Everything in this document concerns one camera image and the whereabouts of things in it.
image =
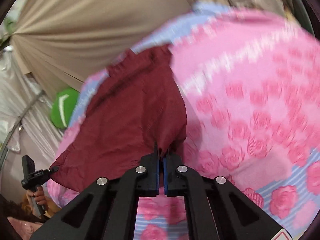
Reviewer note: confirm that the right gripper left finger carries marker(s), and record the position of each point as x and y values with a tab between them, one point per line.
107	209

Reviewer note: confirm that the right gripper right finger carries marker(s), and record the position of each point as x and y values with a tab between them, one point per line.
215	208

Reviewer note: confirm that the white satin curtain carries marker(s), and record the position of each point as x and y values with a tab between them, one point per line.
24	104

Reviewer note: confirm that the maroon quilted jacket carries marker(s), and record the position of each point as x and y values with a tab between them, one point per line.
137	108

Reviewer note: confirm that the beige curtain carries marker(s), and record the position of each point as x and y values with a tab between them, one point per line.
62	42

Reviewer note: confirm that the person's left hand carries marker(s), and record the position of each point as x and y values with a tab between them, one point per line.
38	196

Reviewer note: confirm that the green pillow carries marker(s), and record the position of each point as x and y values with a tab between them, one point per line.
63	107

